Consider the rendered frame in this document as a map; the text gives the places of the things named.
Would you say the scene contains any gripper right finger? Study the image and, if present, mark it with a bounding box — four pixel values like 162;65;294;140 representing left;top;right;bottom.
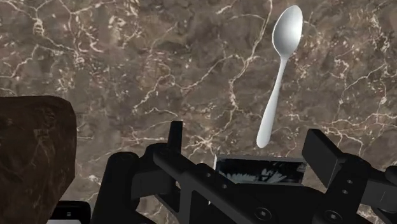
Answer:
302;128;397;224

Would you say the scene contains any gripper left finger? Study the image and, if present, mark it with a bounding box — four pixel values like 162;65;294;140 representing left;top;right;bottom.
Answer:
90;120;268;224

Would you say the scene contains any black book with pale print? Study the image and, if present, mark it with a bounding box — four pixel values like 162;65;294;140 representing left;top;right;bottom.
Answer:
213;154;308;187

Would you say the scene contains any black phone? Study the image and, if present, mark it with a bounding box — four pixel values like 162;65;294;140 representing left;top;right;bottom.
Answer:
46;200;92;224

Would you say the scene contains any dark brown marbled block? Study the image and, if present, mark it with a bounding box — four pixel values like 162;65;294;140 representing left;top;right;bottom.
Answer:
0;95;78;224

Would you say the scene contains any white spoon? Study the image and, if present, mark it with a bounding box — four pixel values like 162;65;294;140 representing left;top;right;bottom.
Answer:
256;4;304;149

